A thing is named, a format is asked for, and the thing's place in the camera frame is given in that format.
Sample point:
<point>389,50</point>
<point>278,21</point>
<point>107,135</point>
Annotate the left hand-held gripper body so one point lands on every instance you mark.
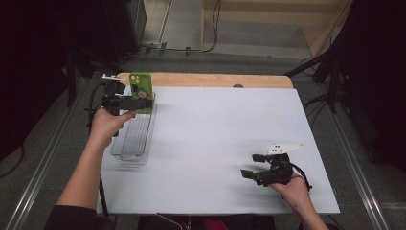
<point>115,100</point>

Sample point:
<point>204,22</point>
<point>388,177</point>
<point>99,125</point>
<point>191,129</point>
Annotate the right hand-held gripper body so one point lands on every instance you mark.
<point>279,171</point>

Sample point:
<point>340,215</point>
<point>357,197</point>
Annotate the green cartoon phone case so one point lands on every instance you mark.
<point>140,84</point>

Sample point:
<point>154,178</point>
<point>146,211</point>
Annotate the clear plastic storage bin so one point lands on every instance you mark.
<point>137,137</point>

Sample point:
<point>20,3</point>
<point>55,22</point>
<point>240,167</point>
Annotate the person's right hand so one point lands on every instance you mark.
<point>295,191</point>

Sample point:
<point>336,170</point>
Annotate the person's left hand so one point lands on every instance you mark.
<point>103,126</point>

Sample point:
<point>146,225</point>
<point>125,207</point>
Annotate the black metal stand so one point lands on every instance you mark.
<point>332,83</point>
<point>72,76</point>

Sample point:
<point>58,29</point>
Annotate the white table board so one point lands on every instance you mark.
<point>207,127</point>

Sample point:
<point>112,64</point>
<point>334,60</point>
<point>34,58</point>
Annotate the wooden table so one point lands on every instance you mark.
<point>207,80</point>

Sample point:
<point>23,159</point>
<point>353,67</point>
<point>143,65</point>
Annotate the black curtain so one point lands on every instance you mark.
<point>376,80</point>
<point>38,64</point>

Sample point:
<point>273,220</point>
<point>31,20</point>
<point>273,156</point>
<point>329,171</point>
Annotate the person's dark clothing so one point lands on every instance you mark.
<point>70,218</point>

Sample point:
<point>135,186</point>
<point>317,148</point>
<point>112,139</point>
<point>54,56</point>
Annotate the wooden platform step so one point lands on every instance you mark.
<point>271,19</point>

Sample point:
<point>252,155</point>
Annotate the metal floor rail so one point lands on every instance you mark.
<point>354,166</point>
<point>35,179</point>

